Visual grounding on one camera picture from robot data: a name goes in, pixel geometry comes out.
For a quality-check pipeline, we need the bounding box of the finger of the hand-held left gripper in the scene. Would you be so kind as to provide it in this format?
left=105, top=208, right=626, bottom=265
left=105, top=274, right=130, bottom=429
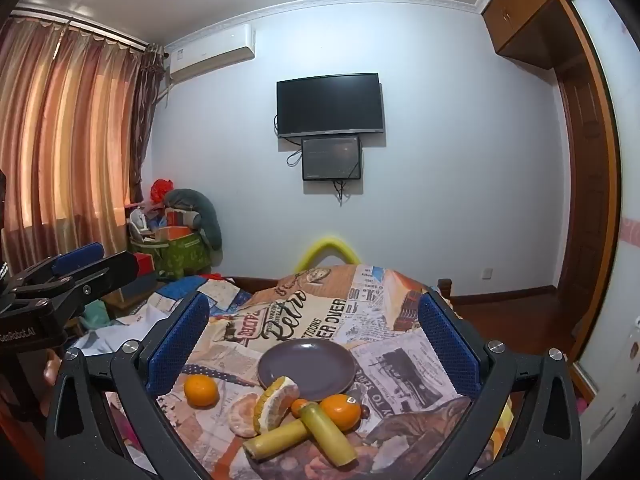
left=10, top=242, right=106, bottom=292
left=14, top=251, right=139, bottom=312

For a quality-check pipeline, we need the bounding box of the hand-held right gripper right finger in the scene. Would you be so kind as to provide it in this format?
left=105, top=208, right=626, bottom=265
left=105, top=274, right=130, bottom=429
left=417, top=290, right=583, bottom=480

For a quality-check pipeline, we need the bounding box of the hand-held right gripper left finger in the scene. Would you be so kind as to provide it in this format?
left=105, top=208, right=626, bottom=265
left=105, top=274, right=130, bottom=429
left=44, top=291, right=213, bottom=480

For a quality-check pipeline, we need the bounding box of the pomelo segment with rind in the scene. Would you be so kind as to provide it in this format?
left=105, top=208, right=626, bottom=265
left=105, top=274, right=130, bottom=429
left=252, top=375, right=301, bottom=434

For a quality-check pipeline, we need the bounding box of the large orange with sticker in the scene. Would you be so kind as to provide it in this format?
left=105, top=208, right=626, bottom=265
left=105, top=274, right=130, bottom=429
left=319, top=394, right=362, bottom=432

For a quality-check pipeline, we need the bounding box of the purple round plate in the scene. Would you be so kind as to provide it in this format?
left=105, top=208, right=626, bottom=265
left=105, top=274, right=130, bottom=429
left=256, top=338, right=357, bottom=402

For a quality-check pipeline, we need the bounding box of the sugarcane piece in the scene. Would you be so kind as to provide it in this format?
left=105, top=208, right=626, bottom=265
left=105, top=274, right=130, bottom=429
left=243, top=419, right=313, bottom=460
left=299, top=402, right=358, bottom=467

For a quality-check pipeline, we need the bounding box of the teal soft toy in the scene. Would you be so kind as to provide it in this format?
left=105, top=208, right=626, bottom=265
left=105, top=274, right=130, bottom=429
left=82, top=305, right=113, bottom=329

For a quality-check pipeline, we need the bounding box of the red plastic bag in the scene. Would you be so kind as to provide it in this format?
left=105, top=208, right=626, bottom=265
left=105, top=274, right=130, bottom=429
left=151, top=178, right=175, bottom=206

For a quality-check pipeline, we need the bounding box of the orange striped curtain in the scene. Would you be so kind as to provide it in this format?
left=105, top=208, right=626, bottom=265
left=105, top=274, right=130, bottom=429
left=0, top=15, right=151, bottom=273

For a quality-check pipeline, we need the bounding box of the printed blanket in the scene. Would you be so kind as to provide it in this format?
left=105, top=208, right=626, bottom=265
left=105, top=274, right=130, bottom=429
left=65, top=260, right=516, bottom=480

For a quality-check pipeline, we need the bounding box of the brown tied curtain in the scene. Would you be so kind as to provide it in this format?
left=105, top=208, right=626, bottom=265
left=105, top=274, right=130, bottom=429
left=131, top=42, right=167, bottom=206

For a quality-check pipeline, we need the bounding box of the yellow curved cushion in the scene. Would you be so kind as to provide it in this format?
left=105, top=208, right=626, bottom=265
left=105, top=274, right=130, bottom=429
left=295, top=234, right=362, bottom=272

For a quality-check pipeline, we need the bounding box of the white panel wardrobe door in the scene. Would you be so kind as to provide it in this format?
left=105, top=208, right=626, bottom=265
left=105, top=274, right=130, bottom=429
left=570, top=0, right=640, bottom=461

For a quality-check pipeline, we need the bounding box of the wooden door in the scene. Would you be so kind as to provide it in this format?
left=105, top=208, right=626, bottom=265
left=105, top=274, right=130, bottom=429
left=552, top=0, right=623, bottom=361

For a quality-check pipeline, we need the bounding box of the white air conditioner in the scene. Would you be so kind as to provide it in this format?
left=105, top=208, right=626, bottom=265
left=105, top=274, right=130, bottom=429
left=167, top=24, right=257, bottom=83

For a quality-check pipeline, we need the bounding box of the wooden overhead cabinet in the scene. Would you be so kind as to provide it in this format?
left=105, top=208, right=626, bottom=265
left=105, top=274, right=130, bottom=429
left=482, top=0, right=596, bottom=71

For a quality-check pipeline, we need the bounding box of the small black wall monitor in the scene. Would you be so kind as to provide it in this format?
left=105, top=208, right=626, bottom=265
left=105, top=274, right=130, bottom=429
left=301, top=136, right=362, bottom=181

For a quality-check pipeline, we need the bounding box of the black wall television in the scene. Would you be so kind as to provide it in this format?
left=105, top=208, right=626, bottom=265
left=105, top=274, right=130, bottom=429
left=276, top=73, right=386, bottom=139

